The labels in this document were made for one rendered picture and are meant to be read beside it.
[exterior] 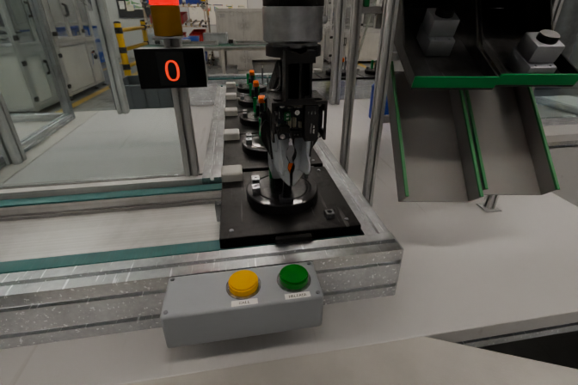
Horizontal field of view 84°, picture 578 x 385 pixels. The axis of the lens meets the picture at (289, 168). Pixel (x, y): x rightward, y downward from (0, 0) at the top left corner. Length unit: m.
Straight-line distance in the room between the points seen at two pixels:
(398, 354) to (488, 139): 0.44
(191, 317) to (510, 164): 0.63
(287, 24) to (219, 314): 0.36
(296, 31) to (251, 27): 7.46
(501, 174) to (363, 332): 0.40
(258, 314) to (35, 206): 0.55
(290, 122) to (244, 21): 7.45
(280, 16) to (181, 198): 0.47
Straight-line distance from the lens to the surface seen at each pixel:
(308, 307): 0.47
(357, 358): 0.53
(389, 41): 0.65
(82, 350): 0.61
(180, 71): 0.65
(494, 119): 0.79
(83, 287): 0.55
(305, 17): 0.41
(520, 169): 0.76
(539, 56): 0.67
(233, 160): 0.80
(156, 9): 0.65
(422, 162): 0.66
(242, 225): 0.56
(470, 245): 0.79
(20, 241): 0.79
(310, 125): 0.42
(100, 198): 0.79
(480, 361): 0.59
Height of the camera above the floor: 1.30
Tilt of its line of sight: 26 degrees down
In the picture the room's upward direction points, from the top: straight up
